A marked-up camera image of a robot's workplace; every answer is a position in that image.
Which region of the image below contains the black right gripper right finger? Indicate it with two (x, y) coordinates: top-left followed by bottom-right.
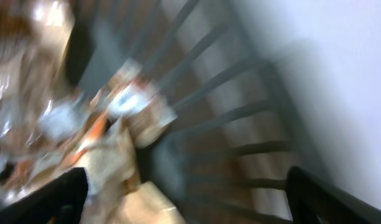
(285, 166), (381, 224)

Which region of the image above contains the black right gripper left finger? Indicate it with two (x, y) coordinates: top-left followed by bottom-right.
(0, 167), (88, 224)

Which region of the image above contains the clear brown pastry bag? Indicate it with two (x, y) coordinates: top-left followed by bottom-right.
(0, 1), (88, 203)

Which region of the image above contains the beige brown bread bag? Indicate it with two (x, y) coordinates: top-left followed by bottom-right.
(27, 116), (184, 224)

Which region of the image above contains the bread bag with grain print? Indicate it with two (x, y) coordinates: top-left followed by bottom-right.
(91, 58), (177, 148)

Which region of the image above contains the grey plastic laundry basket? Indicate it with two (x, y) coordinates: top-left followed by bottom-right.
(69, 1), (326, 223)

